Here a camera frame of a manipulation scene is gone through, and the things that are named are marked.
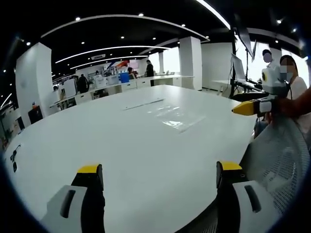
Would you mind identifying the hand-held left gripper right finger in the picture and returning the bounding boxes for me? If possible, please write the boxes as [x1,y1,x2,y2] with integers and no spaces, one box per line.
[216,160,280,233]

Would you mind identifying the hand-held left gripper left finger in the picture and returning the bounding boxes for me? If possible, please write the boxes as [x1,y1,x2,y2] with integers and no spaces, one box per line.
[45,164,106,233]

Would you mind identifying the transparent food packaging bag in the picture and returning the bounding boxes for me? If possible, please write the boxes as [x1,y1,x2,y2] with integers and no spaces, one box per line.
[161,114,207,134]

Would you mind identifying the computer monitor on stand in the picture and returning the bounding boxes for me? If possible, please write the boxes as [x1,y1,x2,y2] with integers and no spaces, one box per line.
[229,52,247,98]

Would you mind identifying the white mesh office chair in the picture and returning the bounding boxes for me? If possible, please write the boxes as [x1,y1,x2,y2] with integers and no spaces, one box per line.
[239,118,311,220]

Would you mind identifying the black office chair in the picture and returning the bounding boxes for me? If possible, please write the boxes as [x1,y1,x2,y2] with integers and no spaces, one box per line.
[27,106,44,125]

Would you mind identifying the long white counter desk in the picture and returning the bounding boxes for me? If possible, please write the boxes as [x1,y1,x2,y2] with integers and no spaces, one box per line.
[50,74,196,110]

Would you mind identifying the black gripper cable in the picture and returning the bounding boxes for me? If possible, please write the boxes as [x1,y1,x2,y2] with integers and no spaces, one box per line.
[284,81,293,100]

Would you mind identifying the black cable with plug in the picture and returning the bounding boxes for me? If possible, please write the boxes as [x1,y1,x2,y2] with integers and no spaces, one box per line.
[9,144,22,173]

